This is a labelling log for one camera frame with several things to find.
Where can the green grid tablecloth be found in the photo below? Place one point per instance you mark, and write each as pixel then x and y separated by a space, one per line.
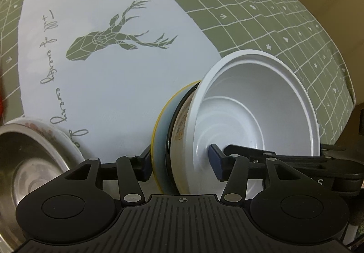
pixel 102 70

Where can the blue enamel bowl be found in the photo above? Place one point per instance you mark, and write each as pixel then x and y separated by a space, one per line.
pixel 167 141

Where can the white bowl yellow rim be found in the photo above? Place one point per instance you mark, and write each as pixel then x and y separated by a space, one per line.
pixel 158 139

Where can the floral rim ceramic bowl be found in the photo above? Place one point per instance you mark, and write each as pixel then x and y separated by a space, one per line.
pixel 55 136

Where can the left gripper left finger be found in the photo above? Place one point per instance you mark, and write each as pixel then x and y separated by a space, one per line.
pixel 131 170

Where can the stainless steel bowl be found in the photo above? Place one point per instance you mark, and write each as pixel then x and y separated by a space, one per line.
pixel 28 161

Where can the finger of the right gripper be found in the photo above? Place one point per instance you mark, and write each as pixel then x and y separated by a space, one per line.
pixel 261 155

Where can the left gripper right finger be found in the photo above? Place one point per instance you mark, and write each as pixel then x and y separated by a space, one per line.
pixel 232 169

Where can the rectangular red white plastic tray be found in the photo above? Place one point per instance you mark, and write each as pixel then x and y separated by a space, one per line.
pixel 2 105

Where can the white foam bowl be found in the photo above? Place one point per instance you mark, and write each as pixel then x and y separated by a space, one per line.
pixel 249 98

